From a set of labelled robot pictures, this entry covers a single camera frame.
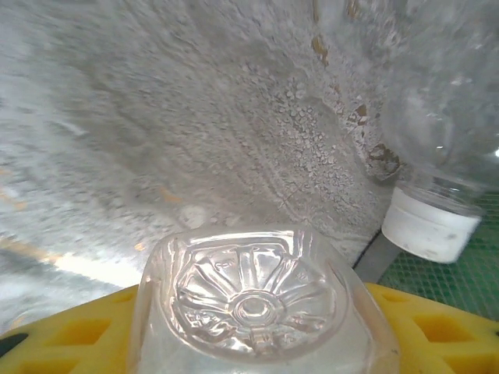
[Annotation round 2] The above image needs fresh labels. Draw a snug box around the large clear bottle white cap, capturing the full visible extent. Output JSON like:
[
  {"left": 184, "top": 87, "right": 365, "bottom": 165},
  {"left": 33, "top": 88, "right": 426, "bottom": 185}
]
[{"left": 380, "top": 0, "right": 499, "bottom": 264}]

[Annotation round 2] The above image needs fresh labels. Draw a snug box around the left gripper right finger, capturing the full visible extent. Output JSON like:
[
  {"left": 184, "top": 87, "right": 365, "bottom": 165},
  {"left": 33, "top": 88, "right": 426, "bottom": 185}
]
[{"left": 366, "top": 281, "right": 499, "bottom": 374}]

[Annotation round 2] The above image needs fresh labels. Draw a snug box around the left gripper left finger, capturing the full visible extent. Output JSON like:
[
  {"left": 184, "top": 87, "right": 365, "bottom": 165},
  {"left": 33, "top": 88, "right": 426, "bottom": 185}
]
[{"left": 0, "top": 284, "right": 138, "bottom": 374}]

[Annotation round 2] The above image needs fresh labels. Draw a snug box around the blue-label water bottle white cap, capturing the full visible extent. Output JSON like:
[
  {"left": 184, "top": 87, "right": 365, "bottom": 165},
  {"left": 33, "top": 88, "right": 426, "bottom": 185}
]
[{"left": 126, "top": 224, "right": 402, "bottom": 374}]

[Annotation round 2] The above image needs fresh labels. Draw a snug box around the green plastic bin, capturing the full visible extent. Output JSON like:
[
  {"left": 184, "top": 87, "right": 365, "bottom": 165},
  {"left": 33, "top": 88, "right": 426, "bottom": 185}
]
[{"left": 352, "top": 186, "right": 499, "bottom": 326}]

